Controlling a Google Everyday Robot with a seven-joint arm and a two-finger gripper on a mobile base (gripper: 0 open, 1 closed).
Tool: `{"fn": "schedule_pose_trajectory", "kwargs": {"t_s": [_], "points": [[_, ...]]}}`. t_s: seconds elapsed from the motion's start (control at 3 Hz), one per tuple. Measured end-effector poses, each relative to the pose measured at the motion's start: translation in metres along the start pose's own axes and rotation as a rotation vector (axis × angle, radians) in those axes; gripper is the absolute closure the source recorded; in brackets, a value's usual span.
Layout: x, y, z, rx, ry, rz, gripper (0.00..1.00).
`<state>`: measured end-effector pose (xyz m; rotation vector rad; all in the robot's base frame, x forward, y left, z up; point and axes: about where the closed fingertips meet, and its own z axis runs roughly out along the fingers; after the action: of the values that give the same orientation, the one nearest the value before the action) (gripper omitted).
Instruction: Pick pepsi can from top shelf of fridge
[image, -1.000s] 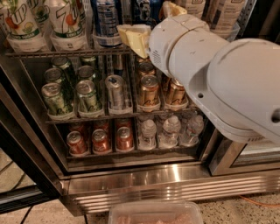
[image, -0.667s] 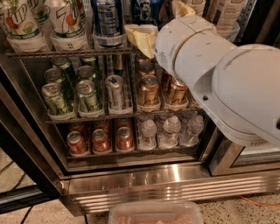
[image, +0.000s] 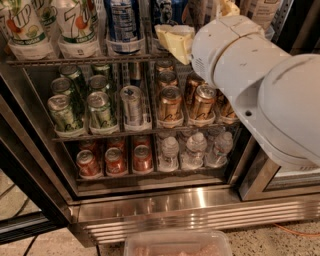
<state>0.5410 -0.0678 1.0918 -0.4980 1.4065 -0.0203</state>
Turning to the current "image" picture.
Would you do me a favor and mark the orange cable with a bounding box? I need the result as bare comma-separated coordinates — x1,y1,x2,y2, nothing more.
272,222,320,238

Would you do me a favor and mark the clear plastic container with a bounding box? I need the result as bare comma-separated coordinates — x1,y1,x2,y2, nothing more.
123,230,233,256

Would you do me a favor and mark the middle water bottle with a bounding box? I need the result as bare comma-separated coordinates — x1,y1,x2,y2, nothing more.
182,132,207,170

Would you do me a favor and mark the white carton drink left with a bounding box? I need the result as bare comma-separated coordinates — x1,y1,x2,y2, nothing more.
188,0,224,33

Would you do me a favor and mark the front left orange can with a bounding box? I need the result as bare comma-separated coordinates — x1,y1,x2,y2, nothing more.
76,150,101,179

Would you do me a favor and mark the silver grey can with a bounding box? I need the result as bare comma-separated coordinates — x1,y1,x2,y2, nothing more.
120,85,143,126

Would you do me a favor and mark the front middle orange can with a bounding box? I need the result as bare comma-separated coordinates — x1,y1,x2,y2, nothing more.
105,147,126,176

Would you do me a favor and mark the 7up can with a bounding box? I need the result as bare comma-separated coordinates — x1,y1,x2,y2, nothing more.
52,0,96,44
0,0,48,46

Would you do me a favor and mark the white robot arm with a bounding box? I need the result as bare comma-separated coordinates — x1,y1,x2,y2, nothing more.
155,15,320,170

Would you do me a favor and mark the middle gold can left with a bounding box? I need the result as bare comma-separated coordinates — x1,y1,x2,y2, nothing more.
157,71,178,89

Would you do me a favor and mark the front left green can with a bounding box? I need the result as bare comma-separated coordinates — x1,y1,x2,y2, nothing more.
47,94,83,132

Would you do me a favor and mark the top wire shelf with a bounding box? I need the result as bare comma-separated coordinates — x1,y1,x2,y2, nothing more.
6,53,176,67

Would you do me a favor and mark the middle wire shelf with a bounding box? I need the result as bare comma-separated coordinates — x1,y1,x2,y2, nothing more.
52,122,240,142

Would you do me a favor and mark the middle left green can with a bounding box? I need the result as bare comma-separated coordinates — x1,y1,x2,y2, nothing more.
51,77,79,99

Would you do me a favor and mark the back left green can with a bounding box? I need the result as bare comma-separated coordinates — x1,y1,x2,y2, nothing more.
59,65,87,99

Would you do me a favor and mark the left 7up can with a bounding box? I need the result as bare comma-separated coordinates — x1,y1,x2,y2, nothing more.
0,0,48,46

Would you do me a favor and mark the blue white tall can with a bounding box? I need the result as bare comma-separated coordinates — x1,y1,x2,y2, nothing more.
104,0,142,54

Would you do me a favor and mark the gold can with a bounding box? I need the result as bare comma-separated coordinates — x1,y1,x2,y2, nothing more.
190,84,216,120
220,101,237,118
157,71,178,89
159,86,182,122
184,71,205,105

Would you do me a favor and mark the front gold can middle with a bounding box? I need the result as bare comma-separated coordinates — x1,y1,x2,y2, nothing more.
190,84,216,120

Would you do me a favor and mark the white carton drink right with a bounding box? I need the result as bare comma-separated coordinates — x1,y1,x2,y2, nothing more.
240,0,281,30

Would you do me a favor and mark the blue pepsi can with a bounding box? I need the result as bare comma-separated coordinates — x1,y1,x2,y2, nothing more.
150,0,188,47

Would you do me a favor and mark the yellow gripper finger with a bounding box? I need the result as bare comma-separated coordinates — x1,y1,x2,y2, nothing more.
155,24,195,65
218,0,240,17

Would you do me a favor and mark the green can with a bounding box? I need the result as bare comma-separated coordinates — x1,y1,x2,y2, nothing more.
87,91,117,129
89,75,112,95
47,94,83,132
51,77,79,99
59,65,87,99

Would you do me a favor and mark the wire shelf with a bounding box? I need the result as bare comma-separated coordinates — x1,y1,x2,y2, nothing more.
52,122,240,142
6,53,176,67

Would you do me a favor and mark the front gold can left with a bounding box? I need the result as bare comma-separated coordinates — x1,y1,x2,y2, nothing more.
159,86,182,122

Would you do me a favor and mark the front right orange can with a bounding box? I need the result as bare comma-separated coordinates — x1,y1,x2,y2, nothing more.
133,145,152,171

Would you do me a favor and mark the orange can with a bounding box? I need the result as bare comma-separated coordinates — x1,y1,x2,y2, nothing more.
76,150,101,179
105,147,126,176
133,145,152,171

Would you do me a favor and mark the left water bottle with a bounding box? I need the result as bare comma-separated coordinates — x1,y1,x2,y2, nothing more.
159,136,179,172

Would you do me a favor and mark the stainless steel fridge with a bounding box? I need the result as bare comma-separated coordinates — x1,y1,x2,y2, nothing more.
0,0,320,246

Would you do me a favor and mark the white carton drink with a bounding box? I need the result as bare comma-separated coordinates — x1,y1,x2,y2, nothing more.
240,0,281,30
188,0,224,33

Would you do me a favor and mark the front gold can right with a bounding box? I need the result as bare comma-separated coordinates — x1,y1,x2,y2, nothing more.
220,101,237,118

